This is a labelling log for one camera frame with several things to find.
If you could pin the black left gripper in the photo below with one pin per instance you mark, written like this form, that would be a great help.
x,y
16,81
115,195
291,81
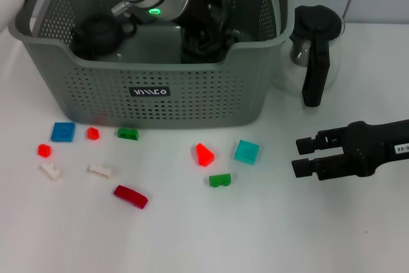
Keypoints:
x,y
201,14

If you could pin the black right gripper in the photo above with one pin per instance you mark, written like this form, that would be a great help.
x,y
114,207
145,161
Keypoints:
x,y
374,145

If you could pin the grey perforated plastic storage bin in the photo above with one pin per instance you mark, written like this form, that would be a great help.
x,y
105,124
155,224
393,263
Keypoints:
x,y
191,94

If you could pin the teal square toy brick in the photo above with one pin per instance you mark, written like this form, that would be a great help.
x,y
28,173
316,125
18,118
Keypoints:
x,y
246,152

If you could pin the black clay teapot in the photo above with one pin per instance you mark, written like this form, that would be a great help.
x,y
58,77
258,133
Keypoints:
x,y
96,34

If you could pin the green toy brick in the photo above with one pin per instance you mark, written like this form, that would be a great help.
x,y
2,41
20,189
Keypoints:
x,y
220,180
128,133

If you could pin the orange-red sloped toy brick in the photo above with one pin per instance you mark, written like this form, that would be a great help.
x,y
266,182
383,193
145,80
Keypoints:
x,y
204,154

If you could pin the small red toy brick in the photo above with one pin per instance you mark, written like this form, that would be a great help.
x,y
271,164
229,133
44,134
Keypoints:
x,y
93,133
44,150

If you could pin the blue square toy brick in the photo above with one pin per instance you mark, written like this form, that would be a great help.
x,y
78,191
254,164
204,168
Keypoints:
x,y
63,132

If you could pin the white toy brick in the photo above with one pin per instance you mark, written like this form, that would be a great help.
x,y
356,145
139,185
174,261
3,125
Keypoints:
x,y
51,171
101,170

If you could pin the dark red curved toy brick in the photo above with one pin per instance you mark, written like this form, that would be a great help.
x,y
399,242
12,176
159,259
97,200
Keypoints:
x,y
131,197

